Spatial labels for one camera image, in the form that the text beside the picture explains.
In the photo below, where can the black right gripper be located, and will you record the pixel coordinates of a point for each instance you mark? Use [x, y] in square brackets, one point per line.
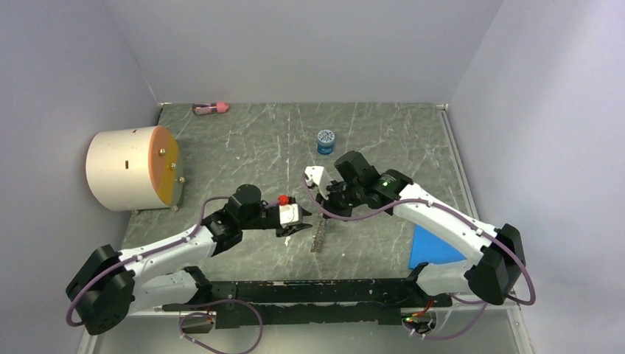
[329, 206]

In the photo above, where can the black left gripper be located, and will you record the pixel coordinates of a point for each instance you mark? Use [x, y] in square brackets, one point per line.
[291, 229]

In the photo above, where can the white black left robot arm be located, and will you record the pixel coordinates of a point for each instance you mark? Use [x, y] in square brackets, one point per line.
[113, 284]

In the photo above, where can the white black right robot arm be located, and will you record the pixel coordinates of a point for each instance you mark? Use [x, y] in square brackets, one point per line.
[493, 258]

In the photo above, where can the blue round jar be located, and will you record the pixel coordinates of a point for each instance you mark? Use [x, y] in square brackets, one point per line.
[325, 142]

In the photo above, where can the blue flat sheet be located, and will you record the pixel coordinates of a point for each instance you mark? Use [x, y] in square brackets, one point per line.
[428, 248]

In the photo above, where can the pink capped small bottle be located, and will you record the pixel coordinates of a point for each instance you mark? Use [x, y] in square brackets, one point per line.
[201, 109]

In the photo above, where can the cream cylinder with orange face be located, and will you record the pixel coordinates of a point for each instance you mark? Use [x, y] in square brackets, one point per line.
[135, 169]

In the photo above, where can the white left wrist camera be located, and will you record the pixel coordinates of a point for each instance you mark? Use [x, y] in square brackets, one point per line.
[289, 211]

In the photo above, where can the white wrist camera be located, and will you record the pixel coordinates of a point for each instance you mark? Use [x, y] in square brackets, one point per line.
[317, 177]
[289, 211]

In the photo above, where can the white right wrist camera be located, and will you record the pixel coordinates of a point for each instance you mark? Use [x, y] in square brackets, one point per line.
[317, 177]

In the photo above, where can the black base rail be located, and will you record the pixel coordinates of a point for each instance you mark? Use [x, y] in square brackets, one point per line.
[299, 302]

